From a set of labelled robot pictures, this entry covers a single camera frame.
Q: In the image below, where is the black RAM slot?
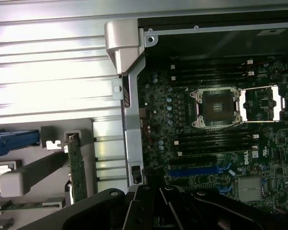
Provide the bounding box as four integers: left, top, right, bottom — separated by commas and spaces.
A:
169, 76, 245, 82
169, 70, 256, 76
169, 65, 245, 71
177, 149, 252, 155
177, 144, 259, 150
175, 133, 259, 139
169, 60, 255, 66
174, 138, 252, 144

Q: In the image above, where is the grey parts rack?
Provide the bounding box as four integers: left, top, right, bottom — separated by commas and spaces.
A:
0, 118, 96, 230

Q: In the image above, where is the long black expansion slot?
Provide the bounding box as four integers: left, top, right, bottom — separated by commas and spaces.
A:
169, 155, 218, 166

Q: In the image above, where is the green motherboard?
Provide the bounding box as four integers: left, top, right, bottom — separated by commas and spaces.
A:
138, 55, 288, 216

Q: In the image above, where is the blue expansion slot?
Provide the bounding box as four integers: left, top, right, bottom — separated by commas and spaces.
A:
166, 167, 220, 177

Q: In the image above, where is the blue disk caddy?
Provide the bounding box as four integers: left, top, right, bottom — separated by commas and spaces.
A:
0, 129, 41, 156

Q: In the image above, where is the green RAM stick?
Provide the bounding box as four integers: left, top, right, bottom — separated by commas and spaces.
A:
0, 202, 65, 211

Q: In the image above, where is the metal socket cover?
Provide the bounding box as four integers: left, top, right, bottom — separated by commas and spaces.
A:
240, 85, 288, 123

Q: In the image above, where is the silver chipset heatsink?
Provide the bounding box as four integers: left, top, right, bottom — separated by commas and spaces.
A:
237, 176, 264, 202

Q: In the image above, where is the CPU socket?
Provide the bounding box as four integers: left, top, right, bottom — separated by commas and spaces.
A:
189, 87, 242, 129

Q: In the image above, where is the black open PC case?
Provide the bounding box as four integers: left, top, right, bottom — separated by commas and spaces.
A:
104, 8, 288, 216

